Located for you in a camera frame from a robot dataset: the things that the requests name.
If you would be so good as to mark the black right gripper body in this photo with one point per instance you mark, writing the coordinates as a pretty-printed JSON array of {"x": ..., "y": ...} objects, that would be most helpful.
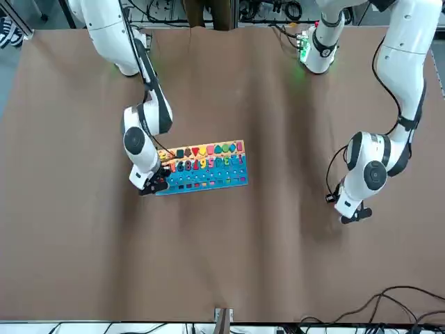
[{"x": 154, "y": 186}]

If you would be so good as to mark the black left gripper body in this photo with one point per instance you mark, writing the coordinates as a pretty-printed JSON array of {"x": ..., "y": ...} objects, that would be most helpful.
[{"x": 359, "y": 212}]

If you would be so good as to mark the red rectangular block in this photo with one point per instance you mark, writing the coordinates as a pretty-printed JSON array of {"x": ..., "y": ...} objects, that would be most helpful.
[{"x": 160, "y": 181}]

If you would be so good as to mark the orange number ten piece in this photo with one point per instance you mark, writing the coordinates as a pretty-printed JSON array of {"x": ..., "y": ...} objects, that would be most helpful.
[{"x": 173, "y": 168}]

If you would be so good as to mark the magenta rectangular block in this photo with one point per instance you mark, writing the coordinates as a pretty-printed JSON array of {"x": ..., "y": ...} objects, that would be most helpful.
[{"x": 238, "y": 148}]

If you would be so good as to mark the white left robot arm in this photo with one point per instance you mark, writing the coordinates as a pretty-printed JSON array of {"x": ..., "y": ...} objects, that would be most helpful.
[{"x": 400, "y": 69}]

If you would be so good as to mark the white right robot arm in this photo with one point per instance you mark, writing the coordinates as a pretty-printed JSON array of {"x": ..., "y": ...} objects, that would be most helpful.
[{"x": 104, "y": 35}]

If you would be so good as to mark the blue ocean toy board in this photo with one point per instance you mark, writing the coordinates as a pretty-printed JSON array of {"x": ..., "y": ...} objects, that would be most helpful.
[{"x": 208, "y": 174}]

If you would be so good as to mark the yellow equals sign piece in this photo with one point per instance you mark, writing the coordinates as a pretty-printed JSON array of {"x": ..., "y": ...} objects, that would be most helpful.
[{"x": 163, "y": 156}]

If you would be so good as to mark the teal number nine piece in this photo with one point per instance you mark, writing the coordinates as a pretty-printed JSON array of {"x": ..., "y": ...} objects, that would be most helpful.
[{"x": 180, "y": 167}]

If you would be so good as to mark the purple number eight piece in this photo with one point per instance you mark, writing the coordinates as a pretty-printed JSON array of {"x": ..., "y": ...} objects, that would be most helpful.
[{"x": 188, "y": 167}]

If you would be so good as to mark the dark green polygon piece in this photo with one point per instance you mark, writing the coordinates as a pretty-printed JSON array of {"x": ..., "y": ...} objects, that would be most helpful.
[{"x": 180, "y": 153}]

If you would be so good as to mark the red number seven piece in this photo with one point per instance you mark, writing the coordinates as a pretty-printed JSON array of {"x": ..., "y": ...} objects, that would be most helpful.
[{"x": 195, "y": 166}]

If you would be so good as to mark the purple polygon piece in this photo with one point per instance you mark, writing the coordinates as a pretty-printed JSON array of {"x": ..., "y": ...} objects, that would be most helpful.
[{"x": 188, "y": 153}]

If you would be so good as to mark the yellow number six piece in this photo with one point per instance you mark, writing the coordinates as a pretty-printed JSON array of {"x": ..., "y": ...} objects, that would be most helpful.
[{"x": 203, "y": 165}]

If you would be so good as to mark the red triangle piece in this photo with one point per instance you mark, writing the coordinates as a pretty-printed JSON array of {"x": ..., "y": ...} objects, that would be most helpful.
[{"x": 196, "y": 152}]

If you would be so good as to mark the yellow pentagon piece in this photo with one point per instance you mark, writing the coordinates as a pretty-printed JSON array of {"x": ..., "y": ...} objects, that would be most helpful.
[{"x": 203, "y": 151}]

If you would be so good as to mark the pink number five piece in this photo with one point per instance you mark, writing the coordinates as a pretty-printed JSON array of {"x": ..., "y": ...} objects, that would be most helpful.
[{"x": 211, "y": 164}]

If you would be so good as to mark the pink trapezoid piece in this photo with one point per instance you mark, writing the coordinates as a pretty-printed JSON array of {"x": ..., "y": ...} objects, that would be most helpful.
[{"x": 210, "y": 151}]

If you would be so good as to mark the teal number four piece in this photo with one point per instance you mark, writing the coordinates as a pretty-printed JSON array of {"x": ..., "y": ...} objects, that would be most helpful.
[{"x": 218, "y": 164}]

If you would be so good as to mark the green number three piece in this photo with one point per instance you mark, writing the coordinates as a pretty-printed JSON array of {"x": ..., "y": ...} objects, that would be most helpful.
[{"x": 225, "y": 163}]

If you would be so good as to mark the green circle piece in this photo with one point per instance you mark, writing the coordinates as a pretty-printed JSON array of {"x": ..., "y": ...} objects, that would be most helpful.
[{"x": 225, "y": 149}]

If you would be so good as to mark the blue number two piece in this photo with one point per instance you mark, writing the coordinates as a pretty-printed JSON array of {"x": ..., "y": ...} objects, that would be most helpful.
[{"x": 232, "y": 162}]

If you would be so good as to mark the blue diamond shape piece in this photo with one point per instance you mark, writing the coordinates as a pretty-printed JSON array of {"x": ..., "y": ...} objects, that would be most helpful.
[{"x": 232, "y": 149}]

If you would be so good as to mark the black white striped sneaker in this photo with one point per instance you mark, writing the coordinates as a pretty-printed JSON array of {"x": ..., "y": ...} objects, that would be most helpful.
[{"x": 8, "y": 33}]

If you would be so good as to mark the aluminium frame post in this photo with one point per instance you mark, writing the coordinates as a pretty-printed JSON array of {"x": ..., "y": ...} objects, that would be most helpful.
[{"x": 222, "y": 321}]

